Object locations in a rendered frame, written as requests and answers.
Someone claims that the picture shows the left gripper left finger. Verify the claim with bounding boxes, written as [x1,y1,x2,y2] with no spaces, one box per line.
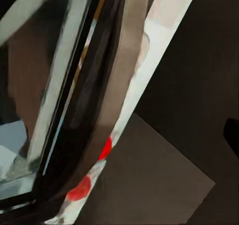
[0,118,26,178]

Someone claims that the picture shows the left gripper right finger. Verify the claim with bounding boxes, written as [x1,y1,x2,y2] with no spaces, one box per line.
[223,118,239,158]

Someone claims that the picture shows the microwave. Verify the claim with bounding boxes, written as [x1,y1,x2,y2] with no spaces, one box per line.
[0,0,192,225]

